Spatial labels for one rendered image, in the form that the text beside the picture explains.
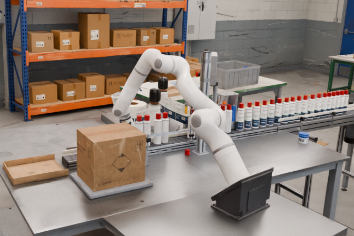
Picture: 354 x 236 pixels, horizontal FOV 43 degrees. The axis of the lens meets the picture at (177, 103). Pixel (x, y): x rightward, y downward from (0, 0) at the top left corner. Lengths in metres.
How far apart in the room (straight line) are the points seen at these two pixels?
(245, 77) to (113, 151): 3.06
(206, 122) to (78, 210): 0.75
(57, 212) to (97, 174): 0.27
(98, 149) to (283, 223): 0.97
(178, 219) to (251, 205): 0.36
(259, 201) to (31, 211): 1.10
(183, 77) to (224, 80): 2.53
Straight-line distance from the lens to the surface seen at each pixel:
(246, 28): 9.90
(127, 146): 2.40
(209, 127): 2.29
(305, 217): 2.38
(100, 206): 2.32
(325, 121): 3.97
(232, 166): 2.29
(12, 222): 3.51
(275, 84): 5.48
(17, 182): 2.59
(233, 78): 5.04
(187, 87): 2.42
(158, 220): 2.20
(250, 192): 2.23
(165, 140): 3.00
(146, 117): 2.88
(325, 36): 11.27
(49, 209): 2.32
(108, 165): 2.39
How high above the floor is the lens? 1.91
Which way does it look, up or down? 15 degrees down
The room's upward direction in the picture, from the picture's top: 3 degrees clockwise
